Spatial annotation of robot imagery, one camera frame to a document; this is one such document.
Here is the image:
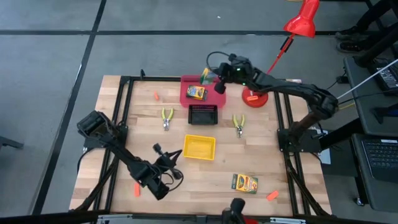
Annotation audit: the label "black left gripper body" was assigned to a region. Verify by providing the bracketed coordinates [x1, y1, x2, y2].
[152, 142, 183, 181]

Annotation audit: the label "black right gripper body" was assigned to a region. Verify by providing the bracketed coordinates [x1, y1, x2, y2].
[213, 53, 254, 95]

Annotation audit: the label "Crayola washable crayons box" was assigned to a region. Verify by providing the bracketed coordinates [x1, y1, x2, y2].
[200, 67, 218, 86]
[231, 173, 259, 195]
[185, 85, 208, 101]

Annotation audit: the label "yellow-handled pliers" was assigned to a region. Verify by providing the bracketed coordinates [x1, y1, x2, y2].
[232, 114, 246, 139]

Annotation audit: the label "red plastic basket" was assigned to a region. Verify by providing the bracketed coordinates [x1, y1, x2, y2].
[179, 74, 227, 109]

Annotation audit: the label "yellow plastic basket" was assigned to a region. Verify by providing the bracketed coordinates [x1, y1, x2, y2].
[182, 134, 217, 161]

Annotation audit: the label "black plastic basket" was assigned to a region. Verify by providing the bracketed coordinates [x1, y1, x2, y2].
[187, 104, 219, 126]

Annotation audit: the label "black rounded object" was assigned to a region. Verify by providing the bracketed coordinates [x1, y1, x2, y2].
[221, 197, 247, 224]

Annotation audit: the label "red desk lamp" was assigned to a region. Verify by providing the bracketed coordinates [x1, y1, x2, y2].
[241, 0, 321, 109]

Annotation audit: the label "person's shoe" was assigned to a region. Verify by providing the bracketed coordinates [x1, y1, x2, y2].
[335, 26, 363, 40]
[336, 40, 363, 54]

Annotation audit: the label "dark grey desk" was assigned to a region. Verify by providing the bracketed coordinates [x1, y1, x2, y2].
[343, 55, 398, 214]

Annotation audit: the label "white paper sheet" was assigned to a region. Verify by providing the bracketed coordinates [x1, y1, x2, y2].
[318, 130, 332, 165]

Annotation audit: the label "black front crossbar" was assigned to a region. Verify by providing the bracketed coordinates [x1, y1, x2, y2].
[0, 210, 398, 224]

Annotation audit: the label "white rod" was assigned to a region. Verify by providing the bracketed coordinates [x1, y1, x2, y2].
[336, 58, 398, 100]

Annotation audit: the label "person's leg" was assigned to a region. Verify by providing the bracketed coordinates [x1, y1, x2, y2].
[354, 0, 393, 32]
[353, 21, 398, 68]

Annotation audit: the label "small black laptop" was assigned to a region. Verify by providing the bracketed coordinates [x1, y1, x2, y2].
[371, 58, 398, 94]

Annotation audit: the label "black object on desk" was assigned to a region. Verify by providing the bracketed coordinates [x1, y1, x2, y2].
[371, 104, 398, 125]

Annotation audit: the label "black chair base leg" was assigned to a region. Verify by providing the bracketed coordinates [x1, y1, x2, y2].
[0, 136, 25, 150]

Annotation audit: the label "large black laptop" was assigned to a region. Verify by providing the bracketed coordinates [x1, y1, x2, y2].
[360, 138, 398, 184]

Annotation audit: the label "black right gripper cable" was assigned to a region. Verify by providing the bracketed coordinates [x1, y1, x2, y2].
[205, 51, 233, 74]

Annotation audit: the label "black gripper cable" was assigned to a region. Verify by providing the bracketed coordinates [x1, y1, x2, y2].
[161, 169, 185, 192]
[205, 51, 233, 74]

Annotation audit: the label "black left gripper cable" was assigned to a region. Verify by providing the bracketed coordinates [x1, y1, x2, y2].
[161, 169, 185, 192]

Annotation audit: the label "black aluminium table frame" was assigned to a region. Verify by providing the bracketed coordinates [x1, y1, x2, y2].
[70, 68, 333, 218]

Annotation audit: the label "black floor cable with plug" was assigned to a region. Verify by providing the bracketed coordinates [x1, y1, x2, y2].
[325, 73, 349, 91]

